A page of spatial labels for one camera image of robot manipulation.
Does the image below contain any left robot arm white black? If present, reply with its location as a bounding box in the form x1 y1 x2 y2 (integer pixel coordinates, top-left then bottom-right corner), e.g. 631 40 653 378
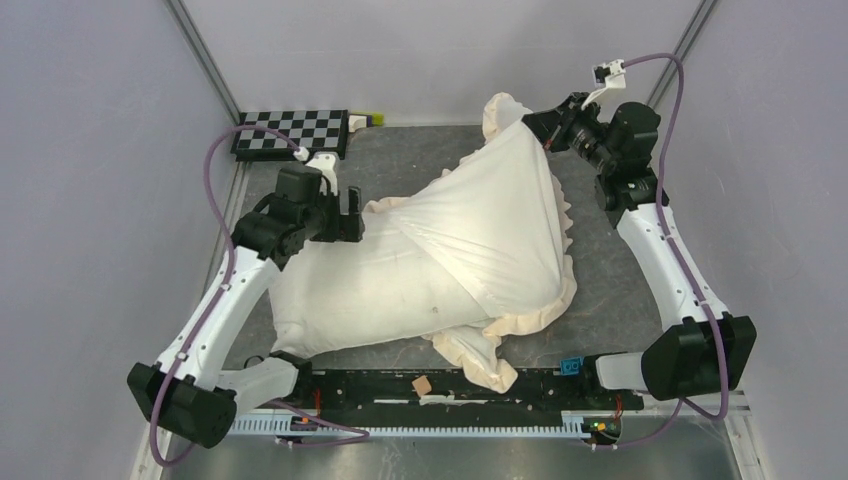
127 154 364 448

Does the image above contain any blue toy brick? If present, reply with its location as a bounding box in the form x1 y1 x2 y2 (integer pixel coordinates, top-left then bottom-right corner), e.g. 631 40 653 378
559 356 585 376

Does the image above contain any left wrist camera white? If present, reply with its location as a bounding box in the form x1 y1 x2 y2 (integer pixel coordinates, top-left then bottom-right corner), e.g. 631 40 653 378
293 147 340 196

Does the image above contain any grey pillowcase with cream ruffle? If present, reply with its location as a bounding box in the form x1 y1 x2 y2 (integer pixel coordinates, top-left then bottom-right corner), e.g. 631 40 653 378
365 93 577 393

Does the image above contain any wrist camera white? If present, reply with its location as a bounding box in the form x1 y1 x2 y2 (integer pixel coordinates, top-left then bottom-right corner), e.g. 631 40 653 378
581 59 626 110
293 147 340 196

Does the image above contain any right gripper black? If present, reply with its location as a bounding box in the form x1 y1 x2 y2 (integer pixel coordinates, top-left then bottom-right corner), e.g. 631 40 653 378
525 91 619 173

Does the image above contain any light blue cable duct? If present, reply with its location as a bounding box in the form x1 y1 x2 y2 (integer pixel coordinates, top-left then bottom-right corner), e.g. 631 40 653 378
229 409 618 440

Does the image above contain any white pillow insert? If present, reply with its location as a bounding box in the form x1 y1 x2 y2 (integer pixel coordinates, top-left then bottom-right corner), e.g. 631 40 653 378
269 213 490 358

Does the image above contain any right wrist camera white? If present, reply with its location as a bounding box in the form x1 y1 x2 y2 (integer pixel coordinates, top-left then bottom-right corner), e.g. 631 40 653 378
581 59 626 110

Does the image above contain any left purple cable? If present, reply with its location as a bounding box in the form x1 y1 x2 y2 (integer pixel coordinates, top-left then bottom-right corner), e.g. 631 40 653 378
148 124 372 469

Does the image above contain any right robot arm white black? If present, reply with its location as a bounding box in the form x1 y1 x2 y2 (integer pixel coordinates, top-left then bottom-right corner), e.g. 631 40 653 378
522 92 757 408

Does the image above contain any small tan cube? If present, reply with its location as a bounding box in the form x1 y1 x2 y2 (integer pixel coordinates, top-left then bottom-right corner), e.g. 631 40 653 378
411 375 433 397

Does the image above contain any black white checkerboard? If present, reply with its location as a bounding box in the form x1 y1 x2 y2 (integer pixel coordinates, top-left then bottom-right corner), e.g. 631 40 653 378
230 109 349 161

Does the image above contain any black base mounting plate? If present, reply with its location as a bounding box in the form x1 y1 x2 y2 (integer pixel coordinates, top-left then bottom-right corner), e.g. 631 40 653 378
283 368 644 427

